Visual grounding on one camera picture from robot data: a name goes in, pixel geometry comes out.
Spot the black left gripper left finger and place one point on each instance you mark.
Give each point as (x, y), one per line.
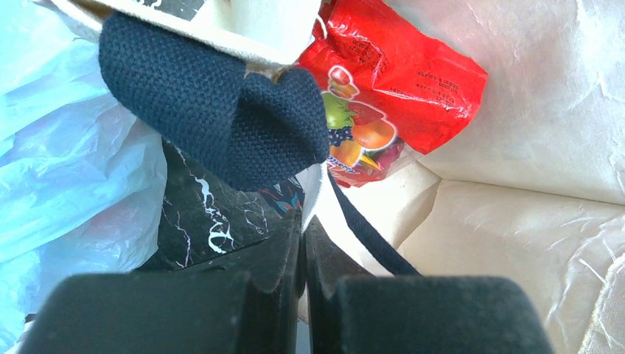
(243, 302)

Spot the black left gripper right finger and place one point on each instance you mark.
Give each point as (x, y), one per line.
(353, 311)

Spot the light blue printed plastic bag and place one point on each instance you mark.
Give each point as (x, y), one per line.
(82, 179)

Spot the cream canvas tote bag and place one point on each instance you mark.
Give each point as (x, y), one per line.
(531, 190)

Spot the red snack bag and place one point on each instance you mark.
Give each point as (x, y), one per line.
(386, 86)

